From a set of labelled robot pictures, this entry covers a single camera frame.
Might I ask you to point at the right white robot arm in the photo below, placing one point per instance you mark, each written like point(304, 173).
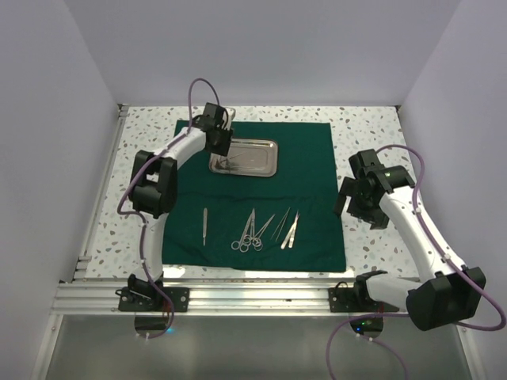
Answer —
point(448, 291)

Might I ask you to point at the steel forceps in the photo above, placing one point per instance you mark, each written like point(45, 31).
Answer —
point(227, 163)

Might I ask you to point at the steel ring-handled clamp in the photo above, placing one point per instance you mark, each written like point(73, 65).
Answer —
point(242, 233)

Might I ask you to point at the steel needle holder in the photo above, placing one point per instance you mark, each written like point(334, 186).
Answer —
point(264, 227)

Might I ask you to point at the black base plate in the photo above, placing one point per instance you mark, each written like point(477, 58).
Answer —
point(344, 300)
point(132, 302)

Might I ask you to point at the steel surgical scissors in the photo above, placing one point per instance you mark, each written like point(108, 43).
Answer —
point(249, 239)

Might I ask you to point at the aluminium mounting rail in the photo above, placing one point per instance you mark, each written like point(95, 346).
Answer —
point(210, 297)

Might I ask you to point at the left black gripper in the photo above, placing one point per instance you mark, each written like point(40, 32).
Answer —
point(223, 150)

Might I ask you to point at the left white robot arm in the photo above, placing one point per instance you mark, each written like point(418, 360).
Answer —
point(153, 193)

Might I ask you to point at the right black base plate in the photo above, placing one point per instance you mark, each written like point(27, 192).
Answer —
point(344, 300)

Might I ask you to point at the steel scalpel handle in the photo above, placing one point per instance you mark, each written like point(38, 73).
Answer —
point(205, 225)

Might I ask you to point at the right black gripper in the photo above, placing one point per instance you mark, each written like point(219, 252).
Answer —
point(376, 217)

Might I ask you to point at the green surgical drape cloth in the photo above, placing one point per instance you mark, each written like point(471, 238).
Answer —
point(305, 180)

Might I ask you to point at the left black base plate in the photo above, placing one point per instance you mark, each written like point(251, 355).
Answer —
point(132, 302)

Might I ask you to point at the thin pointed steel tweezers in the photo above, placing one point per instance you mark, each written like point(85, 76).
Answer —
point(277, 232)

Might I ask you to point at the stainless steel instrument tray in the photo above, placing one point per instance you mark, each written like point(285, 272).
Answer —
point(260, 158)

